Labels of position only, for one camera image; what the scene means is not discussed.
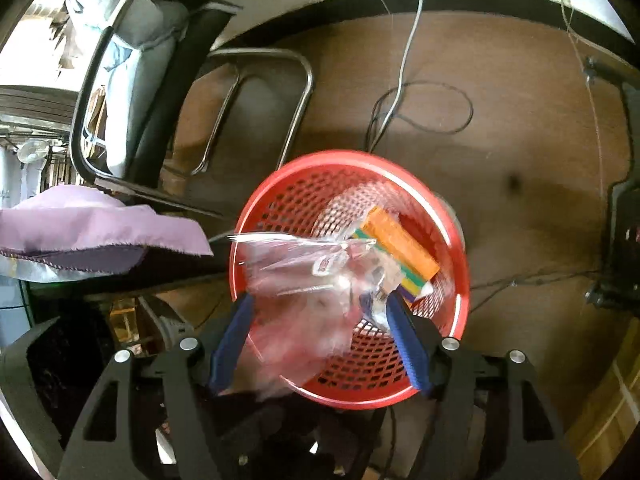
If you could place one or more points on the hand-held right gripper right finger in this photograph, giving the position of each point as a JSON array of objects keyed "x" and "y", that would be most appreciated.
[{"x": 405, "y": 340}]

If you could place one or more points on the small white fan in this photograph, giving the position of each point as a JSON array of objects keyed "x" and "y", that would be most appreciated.
[{"x": 34, "y": 151}]

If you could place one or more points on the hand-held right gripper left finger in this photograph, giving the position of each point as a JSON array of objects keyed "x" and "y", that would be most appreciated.
[{"x": 232, "y": 340}]

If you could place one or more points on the clear plastic bag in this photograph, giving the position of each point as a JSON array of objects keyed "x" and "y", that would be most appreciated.
[{"x": 300, "y": 310}]

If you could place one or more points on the chrome frame chair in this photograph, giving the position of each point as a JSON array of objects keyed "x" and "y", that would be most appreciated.
[{"x": 160, "y": 110}]

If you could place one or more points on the purple tablecloth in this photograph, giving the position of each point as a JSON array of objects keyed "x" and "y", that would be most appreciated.
[{"x": 90, "y": 225}]

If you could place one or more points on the black metal stand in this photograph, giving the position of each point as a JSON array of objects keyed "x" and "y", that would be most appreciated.
[{"x": 622, "y": 235}]

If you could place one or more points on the orange and white carton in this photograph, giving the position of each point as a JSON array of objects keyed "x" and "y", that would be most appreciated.
[{"x": 400, "y": 245}]

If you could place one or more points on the red plastic basket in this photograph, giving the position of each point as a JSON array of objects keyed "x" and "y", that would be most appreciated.
[{"x": 320, "y": 195}]

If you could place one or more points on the grey seat cushion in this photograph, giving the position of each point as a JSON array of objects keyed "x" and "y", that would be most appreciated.
[{"x": 135, "y": 60}]

